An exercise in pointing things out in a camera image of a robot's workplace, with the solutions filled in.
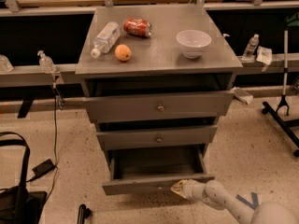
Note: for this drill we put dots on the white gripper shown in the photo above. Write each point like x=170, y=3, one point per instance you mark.
x=191, y=190

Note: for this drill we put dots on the grey bottom drawer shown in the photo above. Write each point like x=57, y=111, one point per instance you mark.
x=154, y=169

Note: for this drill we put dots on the grey drawer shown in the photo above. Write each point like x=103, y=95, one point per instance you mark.
x=154, y=169
x=158, y=106
x=166, y=137

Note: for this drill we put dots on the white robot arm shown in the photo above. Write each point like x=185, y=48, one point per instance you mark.
x=214, y=194

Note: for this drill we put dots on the grey middle drawer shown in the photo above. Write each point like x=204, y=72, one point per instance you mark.
x=166, y=137

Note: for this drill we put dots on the grey top drawer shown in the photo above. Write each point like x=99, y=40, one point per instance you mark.
x=158, y=106

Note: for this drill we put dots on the grey drawer cabinet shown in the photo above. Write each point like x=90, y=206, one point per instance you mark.
x=157, y=65

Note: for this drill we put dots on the blue tape cross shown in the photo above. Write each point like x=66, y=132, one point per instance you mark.
x=253, y=203

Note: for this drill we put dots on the black object bottom edge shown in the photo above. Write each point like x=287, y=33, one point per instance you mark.
x=83, y=213

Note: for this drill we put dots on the white paper box on floor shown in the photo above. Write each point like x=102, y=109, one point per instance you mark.
x=242, y=95

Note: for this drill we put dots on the black power adapter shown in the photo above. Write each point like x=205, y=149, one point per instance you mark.
x=43, y=168

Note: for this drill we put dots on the orange fruit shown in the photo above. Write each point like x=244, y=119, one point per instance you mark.
x=123, y=53

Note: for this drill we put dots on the white ceramic bowl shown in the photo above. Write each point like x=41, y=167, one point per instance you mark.
x=193, y=43

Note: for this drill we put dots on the white packet on ledge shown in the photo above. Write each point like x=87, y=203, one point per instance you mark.
x=264, y=56

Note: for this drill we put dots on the black bag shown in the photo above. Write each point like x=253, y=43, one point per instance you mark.
x=17, y=204

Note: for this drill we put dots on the water bottle on ledge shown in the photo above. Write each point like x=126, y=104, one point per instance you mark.
x=250, y=48

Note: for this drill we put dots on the red soda can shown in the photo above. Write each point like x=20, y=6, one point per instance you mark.
x=138, y=27

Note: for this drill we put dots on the clear plastic water bottle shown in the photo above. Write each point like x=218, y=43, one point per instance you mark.
x=105, y=40

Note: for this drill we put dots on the clear sanitizer pump bottle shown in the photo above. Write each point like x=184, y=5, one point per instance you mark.
x=46, y=63

